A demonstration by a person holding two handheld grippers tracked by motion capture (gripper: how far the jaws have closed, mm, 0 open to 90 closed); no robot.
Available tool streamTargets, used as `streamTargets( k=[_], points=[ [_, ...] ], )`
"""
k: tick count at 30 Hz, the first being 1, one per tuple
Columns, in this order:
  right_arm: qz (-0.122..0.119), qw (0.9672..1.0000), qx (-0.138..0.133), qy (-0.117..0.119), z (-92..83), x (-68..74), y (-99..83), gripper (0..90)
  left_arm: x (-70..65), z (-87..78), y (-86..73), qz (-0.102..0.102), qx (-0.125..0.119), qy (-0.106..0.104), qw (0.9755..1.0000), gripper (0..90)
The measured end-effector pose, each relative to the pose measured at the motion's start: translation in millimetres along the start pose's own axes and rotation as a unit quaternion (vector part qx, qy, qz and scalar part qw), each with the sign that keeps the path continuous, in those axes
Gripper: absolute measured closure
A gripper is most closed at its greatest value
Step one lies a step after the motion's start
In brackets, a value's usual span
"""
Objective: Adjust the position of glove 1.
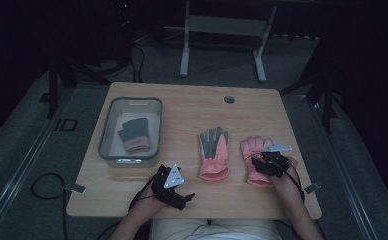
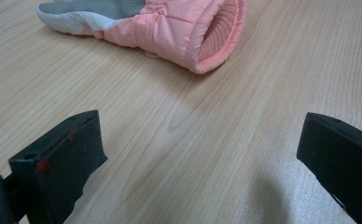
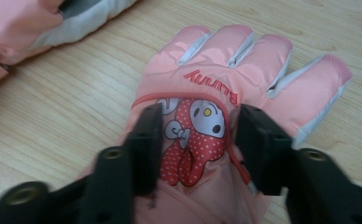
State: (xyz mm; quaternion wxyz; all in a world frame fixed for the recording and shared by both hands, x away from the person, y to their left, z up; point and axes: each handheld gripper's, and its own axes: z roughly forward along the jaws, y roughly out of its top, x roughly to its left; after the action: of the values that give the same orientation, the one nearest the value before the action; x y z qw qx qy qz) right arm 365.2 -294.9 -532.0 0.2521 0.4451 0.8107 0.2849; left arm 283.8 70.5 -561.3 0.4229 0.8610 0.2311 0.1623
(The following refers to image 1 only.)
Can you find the pink ski glove grey palm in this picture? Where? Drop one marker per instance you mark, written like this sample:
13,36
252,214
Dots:
213,156

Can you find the pink ski glove red print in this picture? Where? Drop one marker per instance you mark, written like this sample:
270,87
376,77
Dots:
253,148

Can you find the person's right hand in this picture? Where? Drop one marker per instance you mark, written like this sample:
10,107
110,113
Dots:
287,183

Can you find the clear plastic bin grey rim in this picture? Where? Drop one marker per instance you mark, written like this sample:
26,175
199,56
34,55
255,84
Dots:
115,133

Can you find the white metal stand frame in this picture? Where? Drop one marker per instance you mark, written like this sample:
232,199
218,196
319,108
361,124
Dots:
222,26

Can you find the black tripod stand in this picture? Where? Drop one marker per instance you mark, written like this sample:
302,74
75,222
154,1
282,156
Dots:
318,90
75,73

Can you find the grey metal table clip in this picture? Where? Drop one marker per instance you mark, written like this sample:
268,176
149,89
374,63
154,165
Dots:
75,188
312,188

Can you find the person's left hand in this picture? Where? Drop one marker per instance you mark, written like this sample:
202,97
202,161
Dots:
147,205

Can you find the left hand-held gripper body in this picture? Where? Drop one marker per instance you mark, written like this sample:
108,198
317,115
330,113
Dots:
168,196

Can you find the person's light trousers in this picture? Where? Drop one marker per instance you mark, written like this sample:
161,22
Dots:
213,231

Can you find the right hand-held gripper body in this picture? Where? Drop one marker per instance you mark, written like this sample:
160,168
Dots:
275,163

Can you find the grey metal floor rail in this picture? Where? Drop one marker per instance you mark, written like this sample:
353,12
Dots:
18,173
352,196

